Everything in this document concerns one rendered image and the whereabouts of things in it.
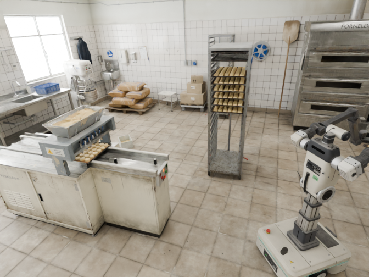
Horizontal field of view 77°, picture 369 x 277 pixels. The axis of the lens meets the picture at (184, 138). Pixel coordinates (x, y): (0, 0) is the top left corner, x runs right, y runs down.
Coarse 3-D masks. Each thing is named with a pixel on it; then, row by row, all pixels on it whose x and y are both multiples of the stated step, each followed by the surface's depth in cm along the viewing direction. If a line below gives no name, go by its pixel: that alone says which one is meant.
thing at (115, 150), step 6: (24, 138) 290; (30, 138) 286; (36, 138) 283; (42, 138) 280; (108, 150) 255; (114, 150) 252; (120, 150) 249; (126, 150) 247; (132, 150) 246; (138, 156) 245; (144, 156) 243; (150, 156) 240; (156, 156) 238; (162, 156) 236; (168, 156) 234
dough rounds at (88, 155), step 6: (96, 144) 257; (102, 144) 256; (84, 150) 248; (90, 150) 247; (96, 150) 245; (102, 150) 248; (78, 156) 239; (84, 156) 235; (90, 156) 234; (84, 162) 228
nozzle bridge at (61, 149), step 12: (108, 120) 252; (84, 132) 223; (108, 132) 272; (48, 144) 206; (60, 144) 203; (72, 144) 206; (48, 156) 213; (60, 156) 208; (72, 156) 207; (60, 168) 216
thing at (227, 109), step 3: (216, 108) 304; (219, 108) 304; (222, 108) 308; (225, 108) 303; (228, 108) 307; (231, 108) 302; (234, 108) 303; (237, 108) 307; (240, 108) 301; (216, 111) 300; (219, 111) 298; (222, 111) 300; (225, 111) 296; (228, 111) 295; (231, 111) 295; (234, 111) 293; (237, 111) 298; (240, 111) 292
